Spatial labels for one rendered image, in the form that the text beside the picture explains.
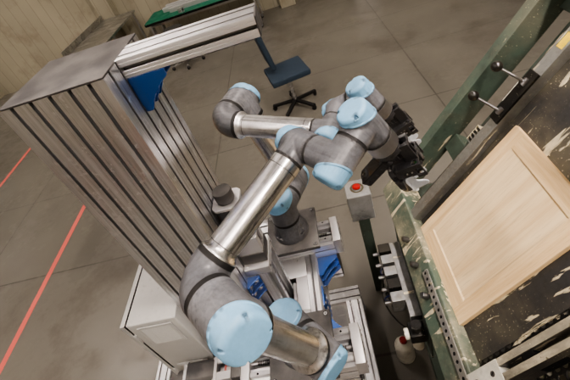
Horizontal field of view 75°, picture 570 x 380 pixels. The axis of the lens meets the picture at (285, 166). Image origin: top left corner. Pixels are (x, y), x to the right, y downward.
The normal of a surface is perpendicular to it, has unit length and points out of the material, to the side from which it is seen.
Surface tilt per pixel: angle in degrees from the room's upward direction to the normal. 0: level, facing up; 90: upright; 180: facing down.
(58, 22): 90
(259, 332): 83
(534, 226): 52
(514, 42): 90
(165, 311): 0
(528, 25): 90
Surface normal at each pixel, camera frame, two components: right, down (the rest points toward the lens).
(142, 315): -0.29, -0.73
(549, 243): -0.93, -0.26
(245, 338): 0.58, 0.26
